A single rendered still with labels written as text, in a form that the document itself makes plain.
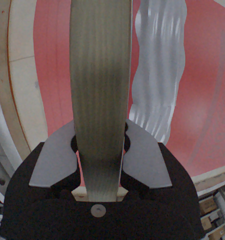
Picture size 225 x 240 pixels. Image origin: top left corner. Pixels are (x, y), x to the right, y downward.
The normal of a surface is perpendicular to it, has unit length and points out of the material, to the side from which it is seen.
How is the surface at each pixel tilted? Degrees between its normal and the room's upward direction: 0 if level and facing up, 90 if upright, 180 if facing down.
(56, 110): 0
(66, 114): 0
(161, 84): 33
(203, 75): 0
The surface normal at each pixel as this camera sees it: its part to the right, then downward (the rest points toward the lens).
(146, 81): -0.61, 0.40
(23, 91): 0.04, 0.47
